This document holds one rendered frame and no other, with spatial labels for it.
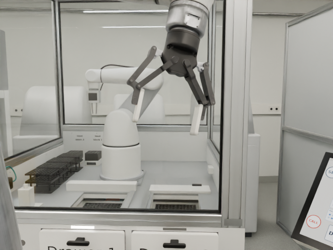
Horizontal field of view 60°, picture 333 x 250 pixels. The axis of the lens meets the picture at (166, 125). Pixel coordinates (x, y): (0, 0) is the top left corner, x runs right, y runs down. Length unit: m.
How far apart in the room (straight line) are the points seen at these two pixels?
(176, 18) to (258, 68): 3.87
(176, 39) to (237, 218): 0.64
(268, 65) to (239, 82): 3.60
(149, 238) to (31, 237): 0.41
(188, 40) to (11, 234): 0.49
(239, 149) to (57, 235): 0.67
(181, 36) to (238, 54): 0.35
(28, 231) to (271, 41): 4.05
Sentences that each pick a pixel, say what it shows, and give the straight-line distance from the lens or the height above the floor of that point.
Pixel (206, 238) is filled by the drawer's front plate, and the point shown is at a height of 0.91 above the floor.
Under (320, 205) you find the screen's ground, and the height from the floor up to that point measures 1.06.
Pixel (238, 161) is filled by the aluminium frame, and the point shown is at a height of 1.17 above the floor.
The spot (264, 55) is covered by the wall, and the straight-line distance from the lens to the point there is 4.53.
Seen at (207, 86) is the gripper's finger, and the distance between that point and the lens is 0.66.
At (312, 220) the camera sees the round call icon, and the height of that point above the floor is 1.02.
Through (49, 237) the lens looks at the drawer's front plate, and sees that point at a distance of 1.12.
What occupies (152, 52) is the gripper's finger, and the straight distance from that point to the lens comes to 0.63.
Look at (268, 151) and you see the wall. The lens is 4.64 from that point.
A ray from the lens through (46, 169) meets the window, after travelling 1.08.
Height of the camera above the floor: 1.40
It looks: 7 degrees down
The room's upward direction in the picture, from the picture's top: straight up
